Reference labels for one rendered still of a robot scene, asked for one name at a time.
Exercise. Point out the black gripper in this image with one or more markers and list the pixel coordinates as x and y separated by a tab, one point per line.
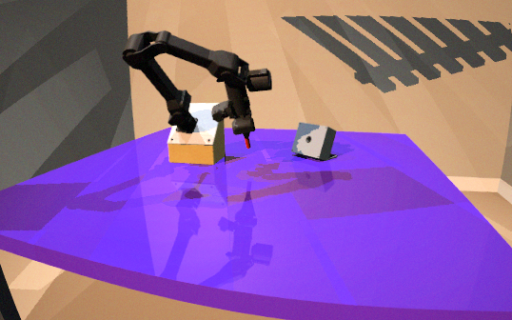
243	122

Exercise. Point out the grey sloped panel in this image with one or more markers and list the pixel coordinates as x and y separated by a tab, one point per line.
314	141

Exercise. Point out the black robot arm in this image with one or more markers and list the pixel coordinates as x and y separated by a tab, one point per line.
139	54

